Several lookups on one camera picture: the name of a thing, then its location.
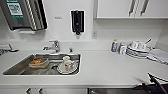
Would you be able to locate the stack of white plates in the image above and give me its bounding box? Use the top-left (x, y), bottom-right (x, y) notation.
top-left (126, 40), bottom-right (152, 60)

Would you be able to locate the white wall outlet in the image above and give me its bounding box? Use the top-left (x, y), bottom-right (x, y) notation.
top-left (91, 30), bottom-right (98, 40)

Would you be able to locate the black soap dispenser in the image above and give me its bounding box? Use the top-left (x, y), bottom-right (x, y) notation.
top-left (70, 9), bottom-right (86, 36)

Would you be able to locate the dish drying rack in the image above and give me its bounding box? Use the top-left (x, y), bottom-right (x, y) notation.
top-left (0, 42), bottom-right (20, 55)

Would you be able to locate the blue dish soap bottle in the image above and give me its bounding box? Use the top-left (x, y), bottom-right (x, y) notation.
top-left (111, 38), bottom-right (119, 54)

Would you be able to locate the small sink deck knob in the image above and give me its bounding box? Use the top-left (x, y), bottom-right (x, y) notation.
top-left (68, 47), bottom-right (74, 54)

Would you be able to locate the brown bowl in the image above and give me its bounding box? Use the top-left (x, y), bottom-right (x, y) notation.
top-left (27, 56), bottom-right (51, 70)

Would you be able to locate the utensil on plates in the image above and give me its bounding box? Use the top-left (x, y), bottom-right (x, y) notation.
top-left (144, 37), bottom-right (153, 46)

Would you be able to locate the white sink base cabinet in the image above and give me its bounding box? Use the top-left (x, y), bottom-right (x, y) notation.
top-left (0, 85), bottom-right (89, 94)

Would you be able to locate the white plate in sink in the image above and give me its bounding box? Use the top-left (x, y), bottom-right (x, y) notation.
top-left (56, 62), bottom-right (80, 75)

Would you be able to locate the steel kitchen sink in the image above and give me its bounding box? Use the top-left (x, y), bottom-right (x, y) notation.
top-left (2, 52), bottom-right (82, 78)

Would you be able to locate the stainless steel dishwasher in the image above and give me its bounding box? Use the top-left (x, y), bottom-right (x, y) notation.
top-left (87, 87), bottom-right (148, 94)

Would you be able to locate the steel paper towel dispenser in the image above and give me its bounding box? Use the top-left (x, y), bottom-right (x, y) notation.
top-left (0, 0), bottom-right (48, 32)

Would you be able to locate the white mug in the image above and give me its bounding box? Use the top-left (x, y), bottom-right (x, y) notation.
top-left (61, 55), bottom-right (73, 71)

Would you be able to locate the chrome sink faucet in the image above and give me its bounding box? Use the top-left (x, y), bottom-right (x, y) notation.
top-left (42, 39), bottom-right (61, 54)

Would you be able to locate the white wall cabinet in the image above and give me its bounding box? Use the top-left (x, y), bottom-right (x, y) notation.
top-left (95, 0), bottom-right (168, 20)

